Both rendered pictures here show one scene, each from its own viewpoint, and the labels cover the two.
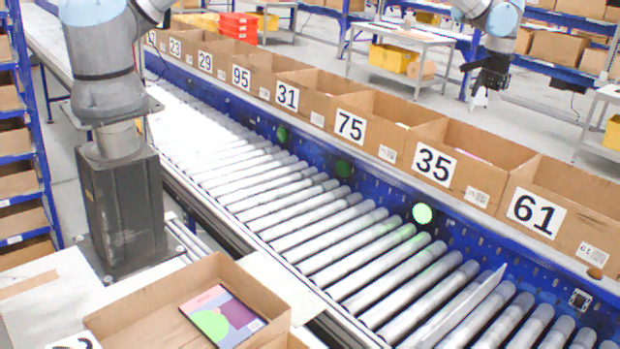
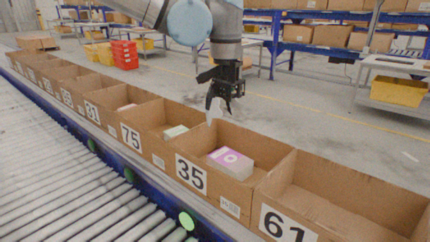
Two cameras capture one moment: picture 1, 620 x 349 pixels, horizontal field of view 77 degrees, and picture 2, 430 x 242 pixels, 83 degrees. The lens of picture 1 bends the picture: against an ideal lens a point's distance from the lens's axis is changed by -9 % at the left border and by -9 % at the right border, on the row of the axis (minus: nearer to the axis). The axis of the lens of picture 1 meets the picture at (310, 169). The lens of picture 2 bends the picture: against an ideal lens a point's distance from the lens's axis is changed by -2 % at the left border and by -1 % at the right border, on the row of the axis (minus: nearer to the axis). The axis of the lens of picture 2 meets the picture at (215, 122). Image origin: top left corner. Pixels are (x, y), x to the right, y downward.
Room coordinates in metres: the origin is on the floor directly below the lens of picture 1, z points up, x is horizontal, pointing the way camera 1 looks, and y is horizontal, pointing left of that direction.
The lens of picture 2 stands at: (0.60, -0.47, 1.53)
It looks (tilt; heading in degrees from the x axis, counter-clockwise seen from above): 27 degrees down; 356
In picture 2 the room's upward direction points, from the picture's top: straight up
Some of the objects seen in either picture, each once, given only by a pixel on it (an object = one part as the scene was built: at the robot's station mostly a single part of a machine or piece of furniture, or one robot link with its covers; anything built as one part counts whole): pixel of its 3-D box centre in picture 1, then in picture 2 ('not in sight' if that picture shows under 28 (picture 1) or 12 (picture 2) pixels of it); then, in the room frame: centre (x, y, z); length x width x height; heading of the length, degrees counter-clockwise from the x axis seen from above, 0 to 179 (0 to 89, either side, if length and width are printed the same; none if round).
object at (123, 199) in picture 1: (122, 200); not in sight; (0.97, 0.52, 0.91); 0.26 x 0.26 x 0.33; 47
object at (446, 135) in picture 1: (469, 162); (229, 162); (1.38, -0.57, 0.96); 0.39 x 0.29 x 0.17; 45
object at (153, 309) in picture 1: (190, 329); not in sight; (0.65, 0.23, 0.80); 0.38 x 0.28 x 0.10; 141
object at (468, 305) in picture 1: (465, 308); not in sight; (0.84, -0.47, 0.76); 0.46 x 0.01 x 0.09; 135
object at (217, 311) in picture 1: (223, 317); not in sight; (0.72, 0.17, 0.78); 0.19 x 0.14 x 0.02; 50
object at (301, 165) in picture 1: (260, 179); (60, 193); (1.51, 0.20, 0.72); 0.52 x 0.05 x 0.05; 135
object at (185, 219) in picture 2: (421, 213); (185, 221); (1.24, -0.40, 0.81); 0.07 x 0.01 x 0.07; 45
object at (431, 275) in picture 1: (415, 287); not in sight; (0.95, -0.35, 0.72); 0.52 x 0.05 x 0.05; 135
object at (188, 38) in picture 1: (200, 47); (54, 73); (2.77, 0.81, 0.97); 0.39 x 0.29 x 0.17; 45
